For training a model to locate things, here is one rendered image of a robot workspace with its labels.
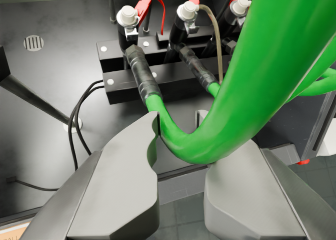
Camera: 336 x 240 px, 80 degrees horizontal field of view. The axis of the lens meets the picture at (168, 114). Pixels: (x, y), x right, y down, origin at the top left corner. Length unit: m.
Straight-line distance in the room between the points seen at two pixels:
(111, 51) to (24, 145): 0.29
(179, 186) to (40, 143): 0.32
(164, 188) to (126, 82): 0.20
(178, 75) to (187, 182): 0.20
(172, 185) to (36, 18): 0.53
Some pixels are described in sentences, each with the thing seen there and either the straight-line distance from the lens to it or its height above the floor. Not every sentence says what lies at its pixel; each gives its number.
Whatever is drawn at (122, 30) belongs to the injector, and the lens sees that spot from 0.29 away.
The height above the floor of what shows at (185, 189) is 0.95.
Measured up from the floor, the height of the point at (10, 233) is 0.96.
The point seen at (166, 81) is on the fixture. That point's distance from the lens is 0.38.
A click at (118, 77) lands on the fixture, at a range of 0.38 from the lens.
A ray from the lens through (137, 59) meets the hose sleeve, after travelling 0.22.
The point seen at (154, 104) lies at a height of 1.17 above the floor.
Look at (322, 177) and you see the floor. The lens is 1.94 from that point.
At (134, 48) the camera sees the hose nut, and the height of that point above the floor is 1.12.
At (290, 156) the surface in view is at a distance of 0.50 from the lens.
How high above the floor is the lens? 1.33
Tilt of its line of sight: 73 degrees down
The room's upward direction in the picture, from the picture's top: 39 degrees clockwise
